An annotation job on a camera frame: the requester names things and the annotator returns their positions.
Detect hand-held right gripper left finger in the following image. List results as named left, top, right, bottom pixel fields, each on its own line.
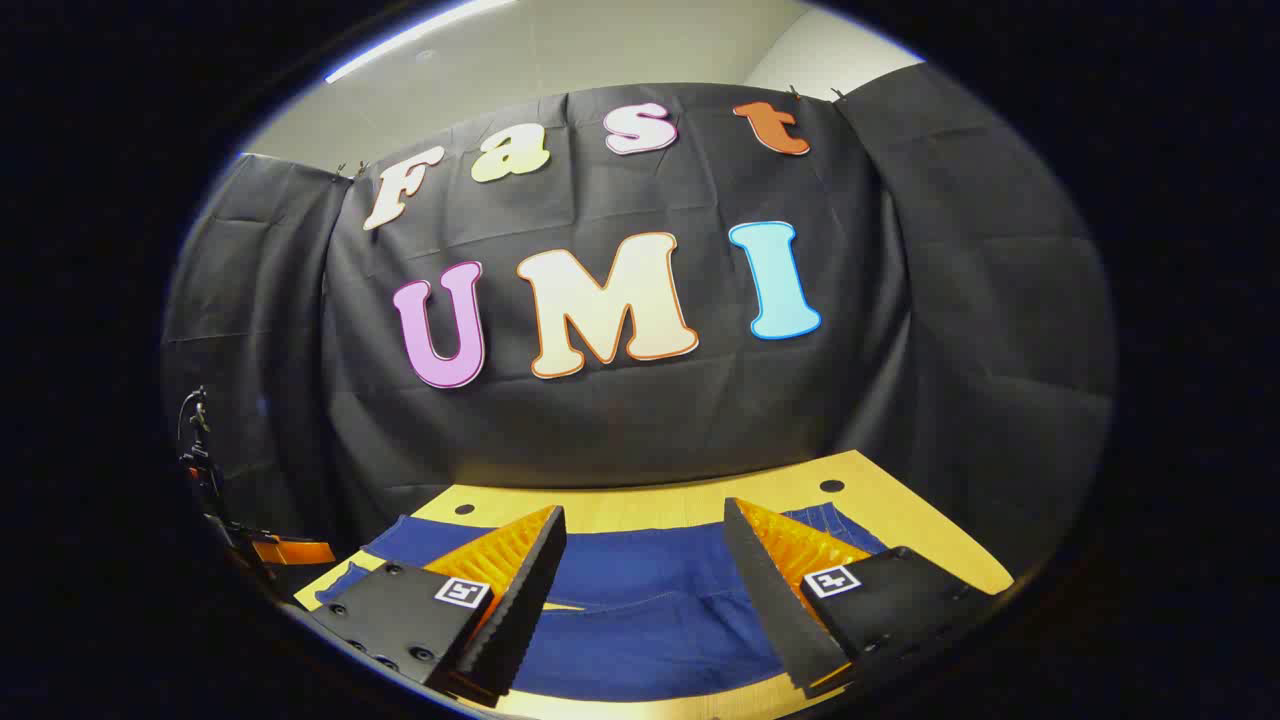
left=300, top=505, right=568, bottom=709

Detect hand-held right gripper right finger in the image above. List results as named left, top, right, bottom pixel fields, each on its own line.
left=723, top=497, right=1004, bottom=699

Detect blue denim jeans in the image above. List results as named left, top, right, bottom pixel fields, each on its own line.
left=315, top=503, right=891, bottom=703

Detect black backdrop cloth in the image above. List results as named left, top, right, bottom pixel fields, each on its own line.
left=160, top=62, right=1117, bottom=563

